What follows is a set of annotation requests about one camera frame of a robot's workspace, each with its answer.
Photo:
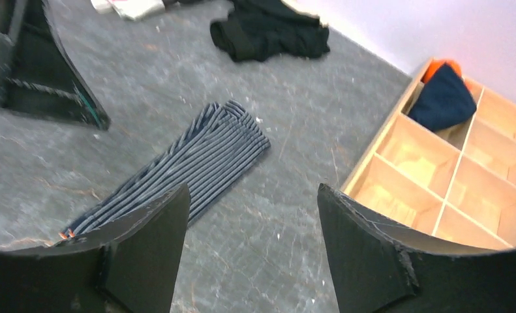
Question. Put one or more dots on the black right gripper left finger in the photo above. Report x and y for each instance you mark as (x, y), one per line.
(127, 265)

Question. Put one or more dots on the white garment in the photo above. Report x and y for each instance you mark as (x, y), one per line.
(129, 9)

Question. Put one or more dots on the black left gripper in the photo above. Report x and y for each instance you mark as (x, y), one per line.
(43, 83)

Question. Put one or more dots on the wooden compartment tray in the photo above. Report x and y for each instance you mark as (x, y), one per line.
(457, 184)

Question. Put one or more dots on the navy striped boxer underwear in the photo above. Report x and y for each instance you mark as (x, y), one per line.
(220, 145)

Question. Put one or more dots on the orange rolled garment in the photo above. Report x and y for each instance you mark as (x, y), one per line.
(435, 68)

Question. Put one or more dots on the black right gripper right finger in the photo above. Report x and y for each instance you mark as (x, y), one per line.
(379, 265)

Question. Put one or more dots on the navy rolled garment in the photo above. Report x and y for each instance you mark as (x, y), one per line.
(444, 101)

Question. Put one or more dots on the black underwear pile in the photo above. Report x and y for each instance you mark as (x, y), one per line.
(258, 30)

